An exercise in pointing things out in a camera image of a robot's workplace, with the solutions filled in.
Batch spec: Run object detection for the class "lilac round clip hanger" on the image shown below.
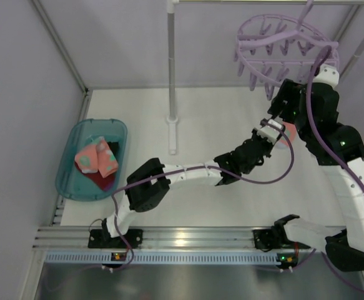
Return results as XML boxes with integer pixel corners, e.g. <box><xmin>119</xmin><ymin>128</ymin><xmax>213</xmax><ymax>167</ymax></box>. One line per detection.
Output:
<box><xmin>234</xmin><ymin>1</ymin><xmax>340</xmax><ymax>100</ymax></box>

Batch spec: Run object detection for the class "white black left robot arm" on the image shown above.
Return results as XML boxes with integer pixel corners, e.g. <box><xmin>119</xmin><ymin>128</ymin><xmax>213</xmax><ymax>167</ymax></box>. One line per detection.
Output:
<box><xmin>88</xmin><ymin>126</ymin><xmax>281</xmax><ymax>249</ymax></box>

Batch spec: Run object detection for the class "teal transparent plastic bin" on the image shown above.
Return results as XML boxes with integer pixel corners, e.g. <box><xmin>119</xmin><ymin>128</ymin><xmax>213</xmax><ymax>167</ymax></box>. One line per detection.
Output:
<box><xmin>56</xmin><ymin>119</ymin><xmax>127</xmax><ymax>201</ymax></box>

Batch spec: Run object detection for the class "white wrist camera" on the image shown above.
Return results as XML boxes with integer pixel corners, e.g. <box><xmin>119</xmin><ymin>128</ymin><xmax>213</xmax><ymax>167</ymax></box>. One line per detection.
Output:
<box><xmin>257</xmin><ymin>119</ymin><xmax>285</xmax><ymax>144</ymax></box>
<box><xmin>312</xmin><ymin>64</ymin><xmax>340</xmax><ymax>89</ymax></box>

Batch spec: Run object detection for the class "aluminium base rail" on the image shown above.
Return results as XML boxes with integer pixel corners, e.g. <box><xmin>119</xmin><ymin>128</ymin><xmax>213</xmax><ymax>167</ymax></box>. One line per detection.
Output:
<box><xmin>33</xmin><ymin>227</ymin><xmax>351</xmax><ymax>250</ymax></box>

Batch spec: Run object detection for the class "grey slotted cable duct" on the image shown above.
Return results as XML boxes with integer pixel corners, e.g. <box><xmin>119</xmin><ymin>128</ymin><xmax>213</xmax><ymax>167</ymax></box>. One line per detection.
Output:
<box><xmin>45</xmin><ymin>252</ymin><xmax>298</xmax><ymax>264</ymax></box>

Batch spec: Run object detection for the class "pink patterned sock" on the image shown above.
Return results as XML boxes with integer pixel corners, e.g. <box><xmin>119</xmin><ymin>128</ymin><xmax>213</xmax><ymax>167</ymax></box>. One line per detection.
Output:
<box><xmin>74</xmin><ymin>136</ymin><xmax>119</xmax><ymax>177</ymax></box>
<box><xmin>276</xmin><ymin>122</ymin><xmax>297</xmax><ymax>149</ymax></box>

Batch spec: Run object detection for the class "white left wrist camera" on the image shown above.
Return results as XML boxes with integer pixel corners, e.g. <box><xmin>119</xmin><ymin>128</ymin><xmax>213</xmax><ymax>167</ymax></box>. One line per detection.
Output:
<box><xmin>257</xmin><ymin>119</ymin><xmax>285</xmax><ymax>144</ymax></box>

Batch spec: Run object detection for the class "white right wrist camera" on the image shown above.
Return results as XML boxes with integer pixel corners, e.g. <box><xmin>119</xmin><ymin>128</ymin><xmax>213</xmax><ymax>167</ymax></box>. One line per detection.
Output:
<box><xmin>312</xmin><ymin>64</ymin><xmax>340</xmax><ymax>89</ymax></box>

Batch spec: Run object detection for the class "black sock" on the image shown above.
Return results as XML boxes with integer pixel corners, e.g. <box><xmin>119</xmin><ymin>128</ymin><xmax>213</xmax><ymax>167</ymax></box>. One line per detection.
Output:
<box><xmin>107</xmin><ymin>142</ymin><xmax>119</xmax><ymax>159</ymax></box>

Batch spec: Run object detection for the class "white grey rack pole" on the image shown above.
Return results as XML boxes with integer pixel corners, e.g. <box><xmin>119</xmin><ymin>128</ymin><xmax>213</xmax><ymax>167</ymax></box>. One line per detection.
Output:
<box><xmin>167</xmin><ymin>0</ymin><xmax>179</xmax><ymax>155</ymax></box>

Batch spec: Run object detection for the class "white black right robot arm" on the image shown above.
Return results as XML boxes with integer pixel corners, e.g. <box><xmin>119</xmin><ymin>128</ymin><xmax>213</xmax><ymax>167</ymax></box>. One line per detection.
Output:
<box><xmin>268</xmin><ymin>79</ymin><xmax>364</xmax><ymax>272</ymax></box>

